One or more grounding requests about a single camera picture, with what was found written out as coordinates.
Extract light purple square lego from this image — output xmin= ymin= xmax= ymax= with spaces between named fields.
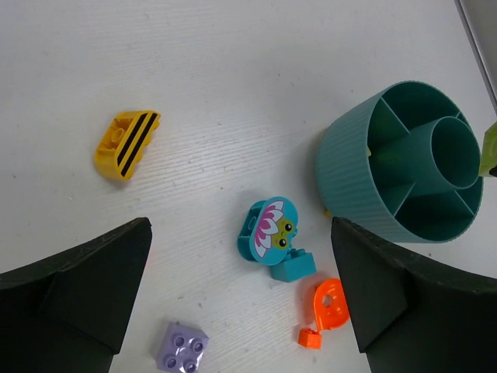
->
xmin=155 ymin=322 xmax=209 ymax=373

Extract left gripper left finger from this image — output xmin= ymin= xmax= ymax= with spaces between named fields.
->
xmin=1 ymin=218 xmax=152 ymax=372

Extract yellow curved striped lego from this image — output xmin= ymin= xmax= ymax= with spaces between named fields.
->
xmin=93 ymin=110 xmax=161 ymax=182

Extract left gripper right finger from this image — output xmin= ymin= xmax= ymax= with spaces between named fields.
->
xmin=331 ymin=218 xmax=496 ymax=372

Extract pale green lego block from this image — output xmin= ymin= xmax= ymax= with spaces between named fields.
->
xmin=478 ymin=122 xmax=497 ymax=177

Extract teal flower frog lego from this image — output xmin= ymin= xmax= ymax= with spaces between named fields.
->
xmin=237 ymin=196 xmax=317 ymax=283

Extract teal round divided container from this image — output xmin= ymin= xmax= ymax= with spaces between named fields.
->
xmin=315 ymin=81 xmax=483 ymax=243

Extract orange round dish lego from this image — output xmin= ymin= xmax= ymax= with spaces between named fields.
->
xmin=313 ymin=278 xmax=349 ymax=333

